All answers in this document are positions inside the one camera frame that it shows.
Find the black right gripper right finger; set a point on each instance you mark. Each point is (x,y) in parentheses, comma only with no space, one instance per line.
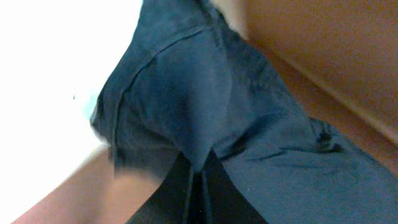
(222,201)

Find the dark navy blue shorts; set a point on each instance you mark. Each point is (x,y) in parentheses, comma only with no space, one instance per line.
(189,84)

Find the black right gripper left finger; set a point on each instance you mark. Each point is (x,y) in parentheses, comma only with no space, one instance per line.
(169,204)

